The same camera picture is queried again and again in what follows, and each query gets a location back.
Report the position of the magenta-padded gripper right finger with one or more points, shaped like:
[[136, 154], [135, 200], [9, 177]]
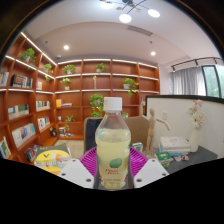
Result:
[[150, 171]]

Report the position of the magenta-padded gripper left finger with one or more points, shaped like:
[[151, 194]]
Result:
[[75, 171]]

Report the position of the yellow drink bottle white cap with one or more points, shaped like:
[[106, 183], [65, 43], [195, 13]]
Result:
[[112, 146]]

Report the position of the green-white box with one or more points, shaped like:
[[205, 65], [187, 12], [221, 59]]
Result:
[[164, 159]]

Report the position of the stack of colourful books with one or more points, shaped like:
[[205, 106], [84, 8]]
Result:
[[51, 158]]

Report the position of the tall green-white carton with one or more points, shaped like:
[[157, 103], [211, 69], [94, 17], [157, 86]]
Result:
[[137, 147]]

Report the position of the stack of white tissue packs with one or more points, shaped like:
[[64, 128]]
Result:
[[175, 145]]

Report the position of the dark office chair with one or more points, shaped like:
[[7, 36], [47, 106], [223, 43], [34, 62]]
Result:
[[90, 133]]

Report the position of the wooden artist mannequin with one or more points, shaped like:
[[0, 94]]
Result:
[[151, 130]]

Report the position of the white vase with flowers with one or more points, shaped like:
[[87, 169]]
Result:
[[194, 140]]

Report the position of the wooden shelf unit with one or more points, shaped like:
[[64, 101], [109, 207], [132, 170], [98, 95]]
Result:
[[40, 100]]

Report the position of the grey curtain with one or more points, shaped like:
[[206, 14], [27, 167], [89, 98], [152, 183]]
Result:
[[188, 81]]

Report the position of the black-framed window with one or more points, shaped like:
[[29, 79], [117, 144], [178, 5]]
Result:
[[213, 81]]

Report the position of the round recessed ceiling light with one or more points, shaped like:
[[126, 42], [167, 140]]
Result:
[[66, 47], [152, 53]]

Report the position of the ceiling air vent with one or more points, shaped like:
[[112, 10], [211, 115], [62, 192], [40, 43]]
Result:
[[140, 30]]

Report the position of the white wall socket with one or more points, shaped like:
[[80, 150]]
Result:
[[164, 115]]

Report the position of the black ceiling track rail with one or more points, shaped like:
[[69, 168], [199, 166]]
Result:
[[196, 60]]

